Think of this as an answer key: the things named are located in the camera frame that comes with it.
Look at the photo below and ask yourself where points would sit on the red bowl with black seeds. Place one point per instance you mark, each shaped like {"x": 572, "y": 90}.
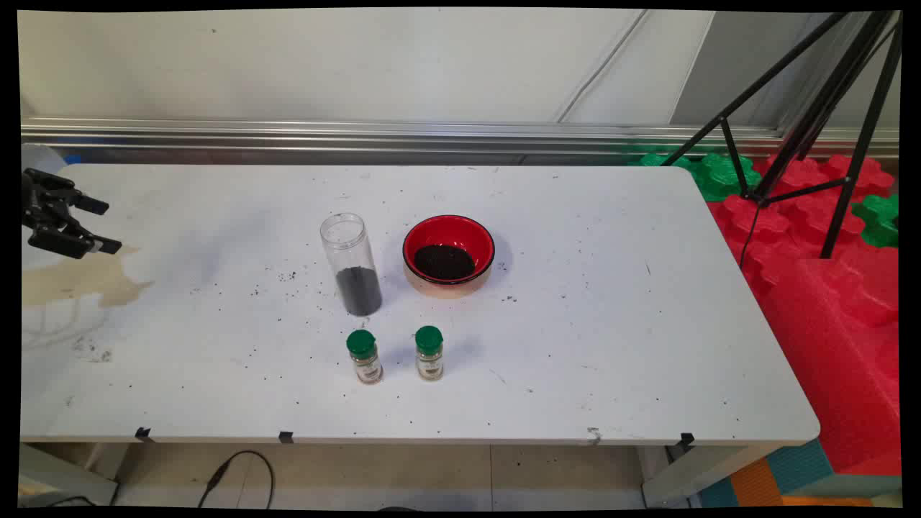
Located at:
{"x": 446, "y": 234}

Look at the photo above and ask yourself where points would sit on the green foam block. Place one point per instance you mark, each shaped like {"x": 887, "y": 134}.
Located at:
{"x": 655, "y": 159}
{"x": 716, "y": 176}
{"x": 879, "y": 219}

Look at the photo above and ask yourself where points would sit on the spice jar with green lid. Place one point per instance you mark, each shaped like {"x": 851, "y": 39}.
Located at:
{"x": 429, "y": 339}
{"x": 361, "y": 344}

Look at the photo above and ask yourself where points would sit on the orange foam tile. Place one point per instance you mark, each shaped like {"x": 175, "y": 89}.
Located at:
{"x": 755, "y": 485}

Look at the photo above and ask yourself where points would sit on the clear jar with black seeds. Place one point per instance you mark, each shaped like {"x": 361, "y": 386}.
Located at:
{"x": 356, "y": 288}

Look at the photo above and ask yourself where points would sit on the teal foam tile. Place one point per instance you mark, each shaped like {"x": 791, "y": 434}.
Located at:
{"x": 799, "y": 467}

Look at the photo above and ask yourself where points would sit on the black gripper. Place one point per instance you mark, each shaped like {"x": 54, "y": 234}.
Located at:
{"x": 39, "y": 198}

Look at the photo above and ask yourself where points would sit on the aluminium wall rail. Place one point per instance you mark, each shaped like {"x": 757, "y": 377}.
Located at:
{"x": 360, "y": 133}

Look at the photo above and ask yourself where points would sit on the black tripod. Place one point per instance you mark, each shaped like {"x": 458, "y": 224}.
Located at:
{"x": 822, "y": 101}

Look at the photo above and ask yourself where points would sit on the grey table leg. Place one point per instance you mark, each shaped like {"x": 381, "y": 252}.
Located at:
{"x": 691, "y": 475}
{"x": 65, "y": 475}

